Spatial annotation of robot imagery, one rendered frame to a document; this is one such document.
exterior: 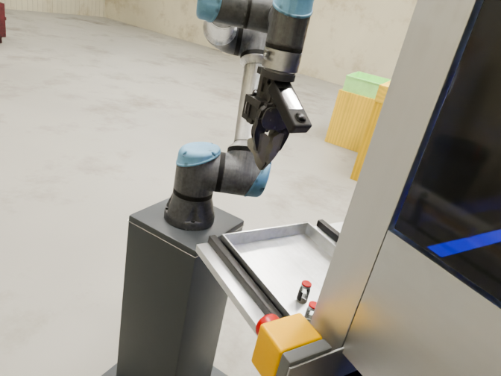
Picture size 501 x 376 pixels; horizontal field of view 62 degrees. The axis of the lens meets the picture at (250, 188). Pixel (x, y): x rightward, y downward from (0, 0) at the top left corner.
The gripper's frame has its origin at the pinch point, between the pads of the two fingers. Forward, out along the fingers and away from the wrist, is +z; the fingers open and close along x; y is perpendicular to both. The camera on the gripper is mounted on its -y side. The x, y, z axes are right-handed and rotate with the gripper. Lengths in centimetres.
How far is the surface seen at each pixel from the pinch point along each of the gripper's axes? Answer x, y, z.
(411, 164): 12.4, -42.0, -19.7
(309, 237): -19.4, -0.6, 21.3
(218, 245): 7.8, 0.1, 19.6
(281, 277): -2.0, -12.5, 21.3
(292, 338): 18.8, -39.0, 6.5
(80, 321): 21, 78, 110
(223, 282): 11.0, -9.6, 22.0
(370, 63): -660, 578, 49
